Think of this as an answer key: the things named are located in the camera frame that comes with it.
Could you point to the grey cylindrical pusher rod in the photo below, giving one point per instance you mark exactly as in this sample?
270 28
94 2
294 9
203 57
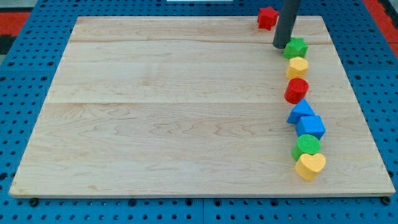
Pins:
285 23

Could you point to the red star block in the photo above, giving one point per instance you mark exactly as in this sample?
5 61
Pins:
267 18

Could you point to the green star block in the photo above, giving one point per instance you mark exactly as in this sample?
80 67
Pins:
296 47

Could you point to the yellow hexagon block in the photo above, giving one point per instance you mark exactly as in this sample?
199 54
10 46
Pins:
297 68

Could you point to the red cylinder block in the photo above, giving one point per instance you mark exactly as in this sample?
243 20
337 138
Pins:
296 90

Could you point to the blue triangle block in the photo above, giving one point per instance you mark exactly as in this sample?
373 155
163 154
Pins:
302 108

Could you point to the blue cube block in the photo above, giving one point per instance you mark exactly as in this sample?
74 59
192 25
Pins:
312 125

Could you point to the green cylinder block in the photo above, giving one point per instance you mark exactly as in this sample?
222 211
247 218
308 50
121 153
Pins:
305 144

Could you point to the yellow heart block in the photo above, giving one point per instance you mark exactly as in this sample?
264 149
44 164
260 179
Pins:
309 166

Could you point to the wooden board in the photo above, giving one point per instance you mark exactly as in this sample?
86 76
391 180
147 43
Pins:
180 107

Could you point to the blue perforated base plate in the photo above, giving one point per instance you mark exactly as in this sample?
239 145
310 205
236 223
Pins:
30 64

